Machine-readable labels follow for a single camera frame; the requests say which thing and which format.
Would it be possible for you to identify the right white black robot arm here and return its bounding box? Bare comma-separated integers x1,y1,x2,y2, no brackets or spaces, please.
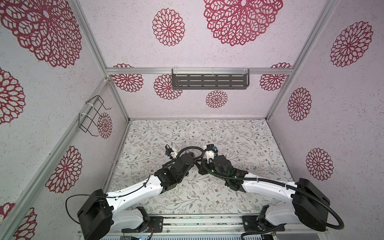
197,155,332,232

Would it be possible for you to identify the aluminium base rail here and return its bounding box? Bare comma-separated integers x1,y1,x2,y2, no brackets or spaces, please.
76,213,328,238

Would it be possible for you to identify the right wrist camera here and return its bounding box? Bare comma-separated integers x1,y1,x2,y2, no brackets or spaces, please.
203,144,218,163

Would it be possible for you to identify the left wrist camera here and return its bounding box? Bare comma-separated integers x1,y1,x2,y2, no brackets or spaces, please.
165,145,178,160

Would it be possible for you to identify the dark metal wall shelf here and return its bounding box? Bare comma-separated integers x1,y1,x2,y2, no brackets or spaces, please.
171,69,250,90

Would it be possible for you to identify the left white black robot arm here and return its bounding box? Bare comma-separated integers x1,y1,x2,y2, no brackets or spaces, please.
77,153,195,240

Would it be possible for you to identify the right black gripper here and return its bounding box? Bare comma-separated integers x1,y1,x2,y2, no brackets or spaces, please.
194,158,228,184

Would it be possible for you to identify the right black corrugated cable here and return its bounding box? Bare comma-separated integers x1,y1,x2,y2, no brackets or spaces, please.
200,149,345,240

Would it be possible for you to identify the left thin black cable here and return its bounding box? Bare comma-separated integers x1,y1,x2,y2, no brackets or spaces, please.
65,176,151,225

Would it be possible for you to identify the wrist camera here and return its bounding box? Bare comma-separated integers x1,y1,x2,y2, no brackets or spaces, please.
165,145,178,160
203,144,218,163

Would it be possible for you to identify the black wire wall basket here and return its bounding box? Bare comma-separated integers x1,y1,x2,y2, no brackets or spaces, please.
78,95,113,139

